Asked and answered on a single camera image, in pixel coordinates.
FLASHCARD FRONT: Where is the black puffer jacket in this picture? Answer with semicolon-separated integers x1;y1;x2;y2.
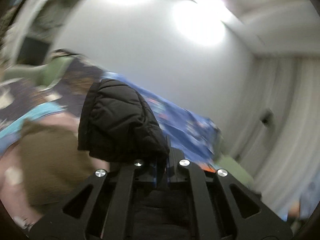
78;79;171;239

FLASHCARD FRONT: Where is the blue tree-print sheet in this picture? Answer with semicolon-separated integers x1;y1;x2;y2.
104;72;221;168

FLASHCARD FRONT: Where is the orange puffer jacket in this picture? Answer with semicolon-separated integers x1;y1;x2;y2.
199;163;216;173

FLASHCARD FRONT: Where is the green cushion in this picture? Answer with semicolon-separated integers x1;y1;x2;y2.
214;155;254;189

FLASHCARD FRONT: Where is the brown fleece garment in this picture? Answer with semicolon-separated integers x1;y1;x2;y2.
19;120;95;213

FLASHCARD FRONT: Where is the pink polka-dot bed sheet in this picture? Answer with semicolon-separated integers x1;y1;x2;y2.
1;112;110;229

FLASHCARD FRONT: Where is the dark landscape-print blanket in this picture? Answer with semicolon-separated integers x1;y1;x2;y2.
1;57;105;129

